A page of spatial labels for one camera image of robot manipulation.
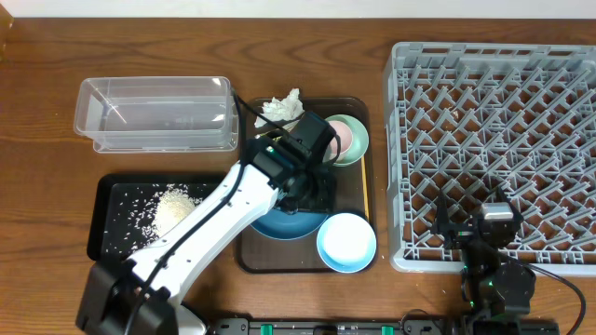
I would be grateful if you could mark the yellow snack wrapper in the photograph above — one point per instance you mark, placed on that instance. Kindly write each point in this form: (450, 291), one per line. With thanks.
(273, 134)

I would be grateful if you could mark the pile of white rice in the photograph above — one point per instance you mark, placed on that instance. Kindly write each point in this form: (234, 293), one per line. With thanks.
(170, 211)

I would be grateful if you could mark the black plastic tray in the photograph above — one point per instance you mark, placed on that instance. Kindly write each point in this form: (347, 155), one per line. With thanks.
(104, 190)

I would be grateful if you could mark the pink cup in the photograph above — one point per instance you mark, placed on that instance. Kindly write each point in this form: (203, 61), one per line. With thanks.
(339, 149)

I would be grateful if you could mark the dark blue plate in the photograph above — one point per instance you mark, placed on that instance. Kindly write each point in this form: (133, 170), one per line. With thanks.
(279, 225)

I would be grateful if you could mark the crumpled white tissue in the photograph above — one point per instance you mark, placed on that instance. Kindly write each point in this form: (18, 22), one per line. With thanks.
(289, 109)

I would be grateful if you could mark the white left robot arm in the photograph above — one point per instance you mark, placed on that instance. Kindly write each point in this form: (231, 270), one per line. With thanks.
(175, 260)

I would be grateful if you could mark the wooden chopstick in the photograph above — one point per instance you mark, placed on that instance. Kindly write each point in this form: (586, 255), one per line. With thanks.
(365, 189)

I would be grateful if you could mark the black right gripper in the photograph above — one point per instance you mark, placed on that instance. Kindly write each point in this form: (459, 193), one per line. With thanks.
(461, 233)

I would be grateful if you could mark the clear plastic bin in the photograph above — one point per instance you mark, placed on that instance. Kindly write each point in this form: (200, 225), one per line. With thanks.
(157, 114)

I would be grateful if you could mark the grey dishwasher rack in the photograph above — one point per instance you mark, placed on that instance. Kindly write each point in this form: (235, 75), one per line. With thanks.
(467, 119)

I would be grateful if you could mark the green bowl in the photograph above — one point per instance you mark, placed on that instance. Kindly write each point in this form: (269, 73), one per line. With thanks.
(360, 140)

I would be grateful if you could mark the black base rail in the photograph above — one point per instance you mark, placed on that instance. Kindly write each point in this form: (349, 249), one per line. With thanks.
(414, 324)

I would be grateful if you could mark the light blue bowl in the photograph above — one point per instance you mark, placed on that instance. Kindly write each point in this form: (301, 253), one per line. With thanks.
(346, 243)

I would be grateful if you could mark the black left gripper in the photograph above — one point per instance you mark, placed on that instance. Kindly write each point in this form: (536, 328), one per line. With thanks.
(329, 202)

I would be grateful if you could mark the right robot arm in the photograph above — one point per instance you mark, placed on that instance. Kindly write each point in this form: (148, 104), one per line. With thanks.
(499, 291)

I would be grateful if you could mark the brown serving tray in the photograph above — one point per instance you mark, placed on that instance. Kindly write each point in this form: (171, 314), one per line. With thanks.
(258, 254)

